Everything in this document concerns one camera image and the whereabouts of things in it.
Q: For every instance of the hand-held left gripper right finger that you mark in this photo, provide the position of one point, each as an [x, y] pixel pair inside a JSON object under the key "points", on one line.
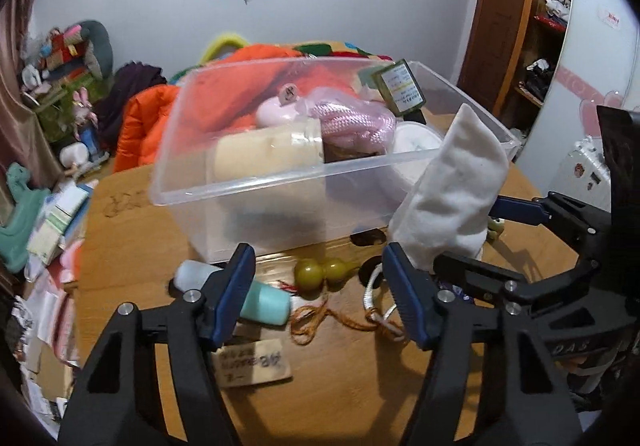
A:
{"points": [[405, 296]]}

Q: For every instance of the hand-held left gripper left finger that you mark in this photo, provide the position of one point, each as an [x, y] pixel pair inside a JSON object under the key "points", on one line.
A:
{"points": [[235, 286]]}

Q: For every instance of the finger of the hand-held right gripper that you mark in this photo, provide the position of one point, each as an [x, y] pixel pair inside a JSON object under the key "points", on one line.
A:
{"points": [[520, 211], [475, 273]]}

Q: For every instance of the clear plastic storage box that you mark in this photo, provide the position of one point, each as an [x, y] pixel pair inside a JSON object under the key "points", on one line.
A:
{"points": [[250, 216]]}

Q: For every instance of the white cloth pouch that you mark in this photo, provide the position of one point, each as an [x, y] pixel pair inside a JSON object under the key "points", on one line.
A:
{"points": [[450, 186]]}

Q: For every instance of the cream round jar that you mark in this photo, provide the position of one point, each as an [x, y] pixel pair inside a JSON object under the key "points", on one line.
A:
{"points": [[260, 151]]}

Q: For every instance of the wooden desktop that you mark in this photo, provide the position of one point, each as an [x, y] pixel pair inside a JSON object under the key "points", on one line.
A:
{"points": [[325, 376]]}

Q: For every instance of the small green figurine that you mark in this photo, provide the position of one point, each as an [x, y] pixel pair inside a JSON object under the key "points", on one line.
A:
{"points": [[495, 228]]}

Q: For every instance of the teal and white bottle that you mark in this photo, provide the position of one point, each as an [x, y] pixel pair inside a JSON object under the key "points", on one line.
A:
{"points": [[267, 303]]}

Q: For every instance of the white ribbed suitcase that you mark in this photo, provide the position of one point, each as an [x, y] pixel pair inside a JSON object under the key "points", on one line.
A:
{"points": [[575, 166]]}

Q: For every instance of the paper label tag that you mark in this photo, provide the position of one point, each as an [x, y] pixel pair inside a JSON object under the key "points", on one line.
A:
{"points": [[260, 366]]}

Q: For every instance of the green box with cream label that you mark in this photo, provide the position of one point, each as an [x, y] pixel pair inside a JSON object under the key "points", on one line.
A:
{"points": [[400, 89]]}

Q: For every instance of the wooden shelf unit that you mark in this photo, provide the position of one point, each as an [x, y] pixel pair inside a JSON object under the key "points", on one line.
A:
{"points": [[550, 41]]}

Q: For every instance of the white wardrobe with pink decals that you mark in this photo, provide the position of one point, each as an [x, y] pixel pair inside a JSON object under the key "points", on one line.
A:
{"points": [[600, 51]]}

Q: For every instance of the orange puffer jacket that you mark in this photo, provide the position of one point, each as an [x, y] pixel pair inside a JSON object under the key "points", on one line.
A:
{"points": [[145, 126]]}

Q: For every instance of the white and green carton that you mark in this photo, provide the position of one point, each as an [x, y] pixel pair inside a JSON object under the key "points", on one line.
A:
{"points": [[60, 216]]}

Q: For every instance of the pile of papers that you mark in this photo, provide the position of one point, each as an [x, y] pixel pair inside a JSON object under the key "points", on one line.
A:
{"points": [[45, 326]]}

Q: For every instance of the brown wooden door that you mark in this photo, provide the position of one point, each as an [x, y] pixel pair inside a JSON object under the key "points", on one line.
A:
{"points": [[500, 1]]}

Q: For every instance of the teal dinosaur toy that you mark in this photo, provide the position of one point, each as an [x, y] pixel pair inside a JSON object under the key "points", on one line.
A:
{"points": [[20, 221]]}

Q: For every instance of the dark purple cloth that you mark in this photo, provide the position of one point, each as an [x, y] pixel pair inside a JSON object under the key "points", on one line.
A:
{"points": [[135, 81]]}

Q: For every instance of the pink rabbit toy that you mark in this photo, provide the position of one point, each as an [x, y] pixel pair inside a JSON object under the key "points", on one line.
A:
{"points": [[84, 109]]}

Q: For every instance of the colourful patchwork blanket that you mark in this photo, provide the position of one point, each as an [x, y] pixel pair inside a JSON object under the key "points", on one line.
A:
{"points": [[340, 48]]}

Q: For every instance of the green cardboard box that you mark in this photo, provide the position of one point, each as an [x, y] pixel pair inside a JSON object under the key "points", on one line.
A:
{"points": [[55, 116]]}

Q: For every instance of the grey curved cushion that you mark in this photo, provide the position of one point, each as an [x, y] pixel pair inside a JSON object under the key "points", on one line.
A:
{"points": [[100, 41]]}

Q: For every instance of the white plush toy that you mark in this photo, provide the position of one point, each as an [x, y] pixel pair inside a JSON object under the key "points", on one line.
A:
{"points": [[31, 76]]}

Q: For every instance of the red toy box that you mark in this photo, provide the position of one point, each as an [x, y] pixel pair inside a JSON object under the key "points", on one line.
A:
{"points": [[62, 49]]}

